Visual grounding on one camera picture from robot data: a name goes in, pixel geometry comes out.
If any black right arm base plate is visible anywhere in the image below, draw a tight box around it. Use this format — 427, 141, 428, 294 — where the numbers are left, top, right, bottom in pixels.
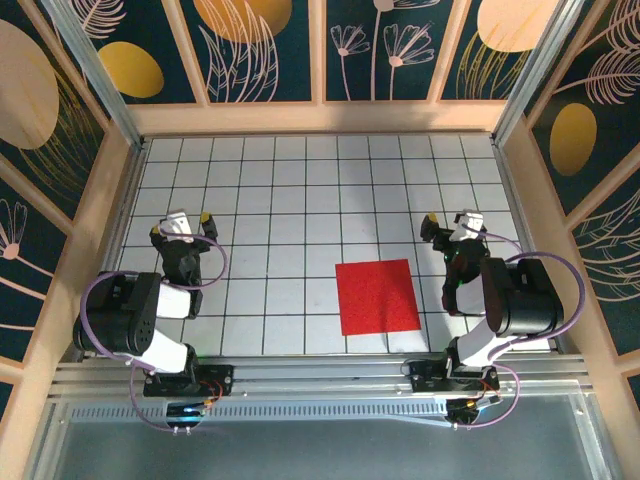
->
408, 360, 501, 394

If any aluminium side rail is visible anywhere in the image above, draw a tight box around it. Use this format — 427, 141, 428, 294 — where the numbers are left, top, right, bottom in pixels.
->
492, 137, 569, 354
79, 139, 149, 361

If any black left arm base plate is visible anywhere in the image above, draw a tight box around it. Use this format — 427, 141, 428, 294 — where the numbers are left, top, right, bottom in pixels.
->
143, 364, 235, 399

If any red cloth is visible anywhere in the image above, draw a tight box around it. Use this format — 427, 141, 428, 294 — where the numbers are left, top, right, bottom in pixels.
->
334, 258, 422, 337

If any white grid mat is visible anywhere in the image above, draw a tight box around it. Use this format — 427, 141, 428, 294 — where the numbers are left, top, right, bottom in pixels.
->
94, 134, 556, 357

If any black electronics board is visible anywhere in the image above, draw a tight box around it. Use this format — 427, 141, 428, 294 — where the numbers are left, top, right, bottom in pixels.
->
446, 397, 504, 427
166, 399, 210, 427

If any aluminium mounting rail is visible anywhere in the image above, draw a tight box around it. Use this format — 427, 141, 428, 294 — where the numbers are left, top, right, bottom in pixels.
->
49, 353, 594, 401

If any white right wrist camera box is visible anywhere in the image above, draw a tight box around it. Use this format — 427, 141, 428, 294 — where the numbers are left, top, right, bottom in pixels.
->
452, 210, 486, 237

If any grey slotted cable duct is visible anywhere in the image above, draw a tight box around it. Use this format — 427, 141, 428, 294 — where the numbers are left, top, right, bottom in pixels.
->
69, 399, 451, 425

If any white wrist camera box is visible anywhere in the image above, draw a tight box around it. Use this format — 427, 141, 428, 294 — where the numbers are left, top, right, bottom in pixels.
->
159, 213, 195, 237
452, 210, 486, 237

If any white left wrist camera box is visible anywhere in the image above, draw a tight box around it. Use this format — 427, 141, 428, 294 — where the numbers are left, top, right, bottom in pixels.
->
159, 213, 195, 237

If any aluminium frame post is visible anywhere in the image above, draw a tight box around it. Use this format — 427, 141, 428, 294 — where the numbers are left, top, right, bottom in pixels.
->
492, 0, 587, 146
42, 0, 147, 149

